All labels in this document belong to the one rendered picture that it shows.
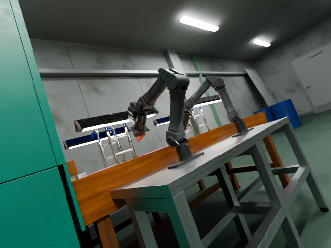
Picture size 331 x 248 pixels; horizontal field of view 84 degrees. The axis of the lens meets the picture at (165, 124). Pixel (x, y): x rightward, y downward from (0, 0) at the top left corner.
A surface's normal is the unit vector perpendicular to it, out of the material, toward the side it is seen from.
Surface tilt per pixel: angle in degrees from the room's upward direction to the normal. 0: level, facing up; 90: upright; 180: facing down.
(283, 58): 90
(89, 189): 90
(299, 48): 90
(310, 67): 90
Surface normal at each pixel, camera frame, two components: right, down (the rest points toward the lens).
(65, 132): 0.60, -0.31
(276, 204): -0.72, 0.18
